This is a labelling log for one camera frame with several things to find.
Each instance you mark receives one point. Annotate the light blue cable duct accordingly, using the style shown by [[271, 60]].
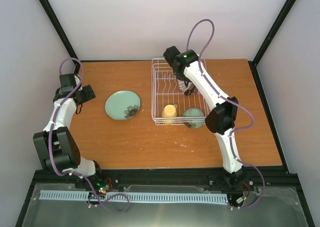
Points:
[[136, 197]]

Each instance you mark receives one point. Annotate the yellow mug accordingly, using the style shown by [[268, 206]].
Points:
[[169, 111]]

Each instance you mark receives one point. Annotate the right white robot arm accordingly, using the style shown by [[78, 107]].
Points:
[[191, 75]]

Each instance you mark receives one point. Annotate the dark striped plate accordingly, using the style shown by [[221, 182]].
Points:
[[189, 88]]

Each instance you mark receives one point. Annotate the teal ceramic bowl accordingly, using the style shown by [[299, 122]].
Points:
[[195, 118]]

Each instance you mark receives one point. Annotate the teal flower plate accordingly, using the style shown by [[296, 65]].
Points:
[[122, 105]]

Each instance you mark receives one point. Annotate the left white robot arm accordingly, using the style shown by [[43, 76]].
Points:
[[55, 144]]

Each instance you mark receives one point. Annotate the white wire dish rack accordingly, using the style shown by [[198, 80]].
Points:
[[165, 91]]

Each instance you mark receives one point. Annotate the black aluminium frame rail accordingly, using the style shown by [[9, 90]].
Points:
[[213, 179]]

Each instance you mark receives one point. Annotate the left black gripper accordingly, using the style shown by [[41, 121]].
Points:
[[89, 93]]

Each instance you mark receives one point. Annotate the teal bottom bowl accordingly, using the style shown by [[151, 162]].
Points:
[[183, 85]]

